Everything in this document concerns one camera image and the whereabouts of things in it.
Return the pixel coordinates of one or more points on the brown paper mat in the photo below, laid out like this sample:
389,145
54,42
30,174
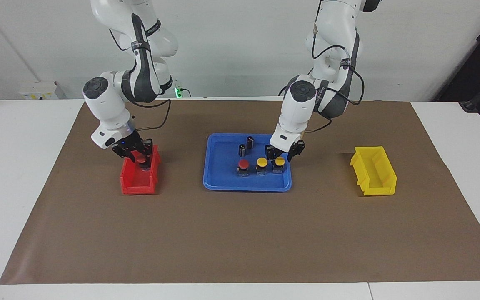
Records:
240,233

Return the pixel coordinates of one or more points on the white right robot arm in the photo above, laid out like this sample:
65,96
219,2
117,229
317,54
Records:
106,104

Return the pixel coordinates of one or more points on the blue plastic tray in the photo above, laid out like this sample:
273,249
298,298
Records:
223,183

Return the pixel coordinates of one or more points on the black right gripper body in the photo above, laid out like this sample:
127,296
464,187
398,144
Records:
126,145

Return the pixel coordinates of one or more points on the black cylindrical capacitor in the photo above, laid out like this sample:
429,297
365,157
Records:
250,142
242,150

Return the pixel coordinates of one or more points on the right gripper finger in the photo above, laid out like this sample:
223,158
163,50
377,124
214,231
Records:
132,156
148,152

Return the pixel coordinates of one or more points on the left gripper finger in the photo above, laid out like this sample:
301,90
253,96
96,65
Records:
268,157
292,155

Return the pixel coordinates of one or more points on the yellow plastic bin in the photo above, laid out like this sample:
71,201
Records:
375,175

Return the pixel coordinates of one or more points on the white power box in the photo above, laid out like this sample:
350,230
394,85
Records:
40,90

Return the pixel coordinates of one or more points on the red plastic bin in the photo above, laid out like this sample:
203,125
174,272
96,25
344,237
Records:
138,181

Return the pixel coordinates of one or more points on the red push button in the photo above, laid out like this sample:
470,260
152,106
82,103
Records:
140,158
243,164

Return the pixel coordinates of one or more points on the yellow push button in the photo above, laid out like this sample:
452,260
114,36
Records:
279,161
261,161

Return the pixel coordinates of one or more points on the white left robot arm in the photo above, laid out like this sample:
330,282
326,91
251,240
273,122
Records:
302,104

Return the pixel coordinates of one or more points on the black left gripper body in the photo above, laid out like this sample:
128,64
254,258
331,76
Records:
283,146

